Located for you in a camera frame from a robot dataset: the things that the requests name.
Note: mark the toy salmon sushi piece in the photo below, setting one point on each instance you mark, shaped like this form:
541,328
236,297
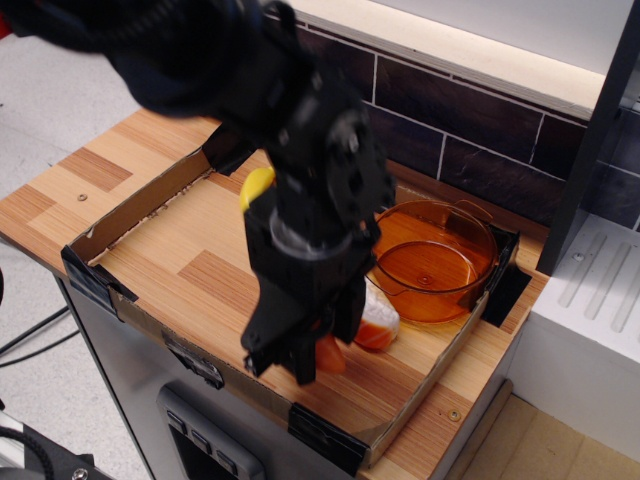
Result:
380,322

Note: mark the transparent orange plastic pot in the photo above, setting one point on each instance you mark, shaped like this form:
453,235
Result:
433,259

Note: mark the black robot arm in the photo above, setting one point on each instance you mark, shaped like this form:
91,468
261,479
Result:
310,230

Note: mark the grey toy oven front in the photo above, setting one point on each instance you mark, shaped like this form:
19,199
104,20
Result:
205,451

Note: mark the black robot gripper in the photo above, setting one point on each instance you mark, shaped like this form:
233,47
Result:
300,300

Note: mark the yellow toy banana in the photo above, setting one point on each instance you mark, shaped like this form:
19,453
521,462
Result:
256,183

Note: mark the orange toy carrot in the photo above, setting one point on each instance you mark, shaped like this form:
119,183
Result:
328,356

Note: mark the brass screw right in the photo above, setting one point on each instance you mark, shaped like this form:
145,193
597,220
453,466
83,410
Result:
454,415

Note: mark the dark grey vertical post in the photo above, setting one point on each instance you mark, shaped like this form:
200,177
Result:
618,95

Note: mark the cardboard fence with black tape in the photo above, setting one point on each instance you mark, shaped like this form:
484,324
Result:
162,289

